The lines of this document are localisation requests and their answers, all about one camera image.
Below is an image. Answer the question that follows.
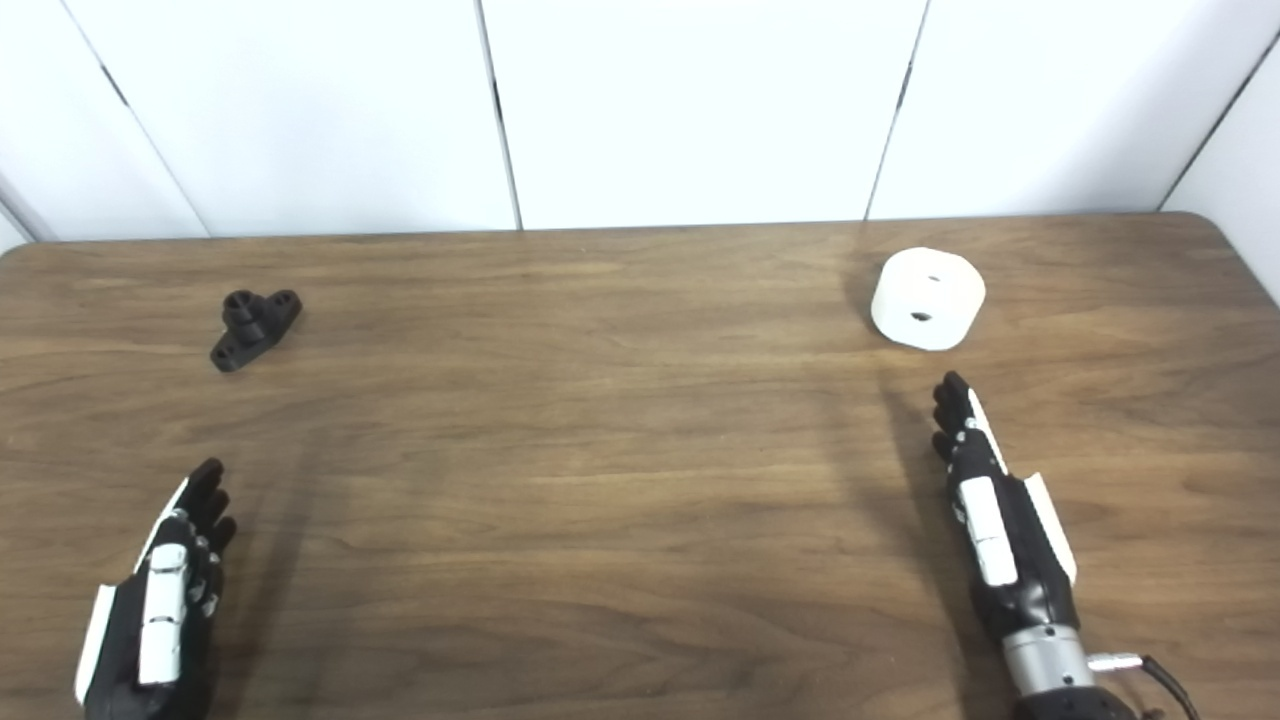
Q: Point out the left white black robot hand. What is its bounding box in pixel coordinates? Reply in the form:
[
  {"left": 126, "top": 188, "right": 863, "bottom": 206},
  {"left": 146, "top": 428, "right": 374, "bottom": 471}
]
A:
[{"left": 75, "top": 458, "right": 238, "bottom": 720}]

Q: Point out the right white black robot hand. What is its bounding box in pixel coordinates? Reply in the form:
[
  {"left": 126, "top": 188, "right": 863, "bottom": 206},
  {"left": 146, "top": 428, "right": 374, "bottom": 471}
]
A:
[{"left": 931, "top": 371, "right": 1081, "bottom": 641}]

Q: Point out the round white piece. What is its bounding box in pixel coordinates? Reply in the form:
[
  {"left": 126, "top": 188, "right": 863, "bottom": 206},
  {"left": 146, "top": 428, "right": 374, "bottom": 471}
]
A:
[{"left": 870, "top": 247, "right": 987, "bottom": 352}]

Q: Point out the black flanged holder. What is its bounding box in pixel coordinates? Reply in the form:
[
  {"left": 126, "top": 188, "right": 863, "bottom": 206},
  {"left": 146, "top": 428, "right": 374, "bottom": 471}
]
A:
[{"left": 209, "top": 289, "right": 303, "bottom": 374}]

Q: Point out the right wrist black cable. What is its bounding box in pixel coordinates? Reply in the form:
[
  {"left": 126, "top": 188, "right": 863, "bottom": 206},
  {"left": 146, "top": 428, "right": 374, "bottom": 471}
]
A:
[{"left": 1087, "top": 652, "right": 1201, "bottom": 720}]

